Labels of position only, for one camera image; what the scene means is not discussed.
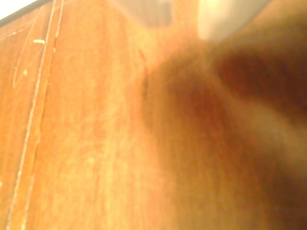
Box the white paper sheet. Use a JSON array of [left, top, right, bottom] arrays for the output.
[[0, 0, 36, 20]]

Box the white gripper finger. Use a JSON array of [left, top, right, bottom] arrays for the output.
[[115, 0, 174, 27], [196, 0, 265, 41]]

